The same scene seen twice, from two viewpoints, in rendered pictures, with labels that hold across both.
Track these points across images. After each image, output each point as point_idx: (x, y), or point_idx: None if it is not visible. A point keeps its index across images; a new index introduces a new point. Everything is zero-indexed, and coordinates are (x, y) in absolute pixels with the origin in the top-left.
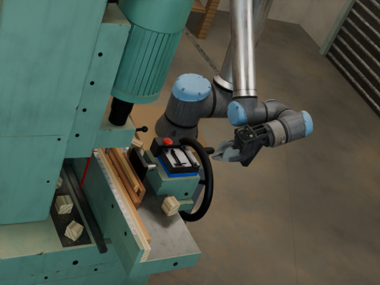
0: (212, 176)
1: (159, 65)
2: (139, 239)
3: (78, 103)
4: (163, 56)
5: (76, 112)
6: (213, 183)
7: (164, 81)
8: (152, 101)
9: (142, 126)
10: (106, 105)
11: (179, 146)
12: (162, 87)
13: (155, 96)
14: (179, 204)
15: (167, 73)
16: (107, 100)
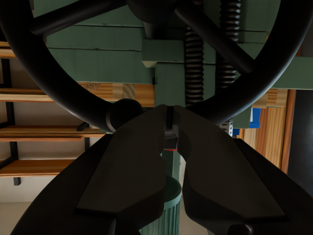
0: (252, 103)
1: (179, 225)
2: (269, 107)
3: (180, 166)
4: (178, 233)
5: (180, 159)
6: (272, 85)
7: (170, 216)
8: (180, 194)
9: None
10: (173, 168)
11: (176, 144)
12: (171, 209)
13: (179, 199)
14: (264, 108)
15: (170, 225)
16: (173, 171)
